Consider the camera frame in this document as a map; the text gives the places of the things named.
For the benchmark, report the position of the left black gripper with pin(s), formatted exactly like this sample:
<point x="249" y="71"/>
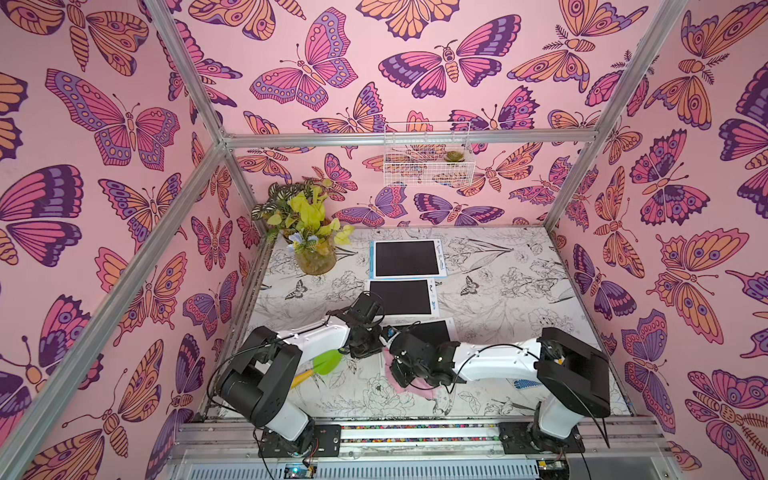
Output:
<point x="376" y="332"/>

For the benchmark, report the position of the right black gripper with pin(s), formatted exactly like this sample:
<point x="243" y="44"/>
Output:
<point x="405" y="366"/>

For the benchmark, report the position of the pink cloth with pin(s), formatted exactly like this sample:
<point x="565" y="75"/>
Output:
<point x="416" y="386"/>

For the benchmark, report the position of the white drawing tablet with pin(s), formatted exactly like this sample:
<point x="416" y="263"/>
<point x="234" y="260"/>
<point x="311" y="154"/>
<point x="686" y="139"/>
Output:
<point x="434" y="331"/>
<point x="406" y="298"/>

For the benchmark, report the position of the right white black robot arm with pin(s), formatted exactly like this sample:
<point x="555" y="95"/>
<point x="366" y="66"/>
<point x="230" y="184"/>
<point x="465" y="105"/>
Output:
<point x="575" y="374"/>

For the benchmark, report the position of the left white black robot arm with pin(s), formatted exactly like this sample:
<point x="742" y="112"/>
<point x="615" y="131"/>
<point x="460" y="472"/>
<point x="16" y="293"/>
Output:
<point x="256" y="380"/>

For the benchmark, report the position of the far blue-edged drawing tablet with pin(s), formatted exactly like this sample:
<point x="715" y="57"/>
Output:
<point x="407" y="259"/>

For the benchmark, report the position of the potted plant glass vase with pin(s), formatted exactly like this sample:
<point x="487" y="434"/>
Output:
<point x="297" y="213"/>

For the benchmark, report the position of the small succulent in basket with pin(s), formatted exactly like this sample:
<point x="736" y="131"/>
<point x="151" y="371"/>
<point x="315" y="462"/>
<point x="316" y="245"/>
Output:
<point x="454" y="156"/>

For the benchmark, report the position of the green trowel yellow handle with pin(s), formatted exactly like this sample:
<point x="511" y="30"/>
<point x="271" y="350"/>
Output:
<point x="322" y="365"/>

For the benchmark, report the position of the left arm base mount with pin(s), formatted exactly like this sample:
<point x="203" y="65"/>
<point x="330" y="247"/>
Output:
<point x="321" y="441"/>

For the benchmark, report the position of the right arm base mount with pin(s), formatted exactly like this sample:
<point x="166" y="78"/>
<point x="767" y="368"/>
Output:
<point x="518" y="437"/>

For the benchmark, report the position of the white wire wall basket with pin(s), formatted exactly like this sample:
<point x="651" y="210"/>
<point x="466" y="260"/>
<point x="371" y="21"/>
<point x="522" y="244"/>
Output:
<point x="415" y="156"/>

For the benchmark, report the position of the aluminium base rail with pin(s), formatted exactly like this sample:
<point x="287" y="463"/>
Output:
<point x="492" y="448"/>

